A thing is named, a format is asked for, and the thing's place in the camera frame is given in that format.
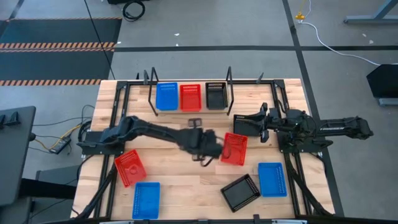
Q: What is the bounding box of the blue plastic slotted basket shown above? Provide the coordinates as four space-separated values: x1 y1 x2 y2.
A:
155 82 180 111
132 182 161 220
257 162 288 198

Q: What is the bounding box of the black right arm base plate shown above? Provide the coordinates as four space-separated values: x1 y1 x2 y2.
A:
276 129 334 154

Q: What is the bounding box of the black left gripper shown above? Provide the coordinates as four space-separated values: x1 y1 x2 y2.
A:
182 118 233 161

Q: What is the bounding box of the gray metal stand leg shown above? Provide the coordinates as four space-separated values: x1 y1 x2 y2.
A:
343 0 398 25

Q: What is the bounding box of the black-framed wooden shelf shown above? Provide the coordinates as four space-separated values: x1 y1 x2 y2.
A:
147 66 235 117

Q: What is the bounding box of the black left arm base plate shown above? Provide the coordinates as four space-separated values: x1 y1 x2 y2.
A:
76 130 127 156

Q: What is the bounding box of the white floor cable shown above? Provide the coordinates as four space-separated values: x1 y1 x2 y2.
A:
298 21 382 67

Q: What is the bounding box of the black plastic slotted basket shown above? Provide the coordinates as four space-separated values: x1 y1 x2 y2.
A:
220 173 262 213
233 113 265 138
205 82 229 110

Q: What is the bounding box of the black angular equipment cover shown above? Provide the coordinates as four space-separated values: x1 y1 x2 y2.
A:
366 63 398 107

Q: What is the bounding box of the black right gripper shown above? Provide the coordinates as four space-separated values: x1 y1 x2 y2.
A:
247 102 282 144

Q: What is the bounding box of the black power adapter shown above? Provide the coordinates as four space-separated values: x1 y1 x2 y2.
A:
49 136 72 155

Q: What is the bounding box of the coiled black cable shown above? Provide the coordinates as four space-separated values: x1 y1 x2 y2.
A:
122 0 146 22

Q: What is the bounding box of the black orange-striped floor mat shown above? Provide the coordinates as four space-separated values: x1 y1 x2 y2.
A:
0 17 123 87

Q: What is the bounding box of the long black cable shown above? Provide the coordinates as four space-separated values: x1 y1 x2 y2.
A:
83 0 117 80

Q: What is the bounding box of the black desk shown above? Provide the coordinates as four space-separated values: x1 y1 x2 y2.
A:
0 105 37 207

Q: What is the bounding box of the black aluminium table frame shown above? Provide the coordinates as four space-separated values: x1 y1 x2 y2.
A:
73 72 343 224

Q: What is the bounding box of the yellow hanging power cord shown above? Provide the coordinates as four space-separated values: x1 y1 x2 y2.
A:
294 0 312 21

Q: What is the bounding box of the red plastic slotted basket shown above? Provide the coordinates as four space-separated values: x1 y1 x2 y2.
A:
179 83 202 113
114 149 147 189
220 132 249 167

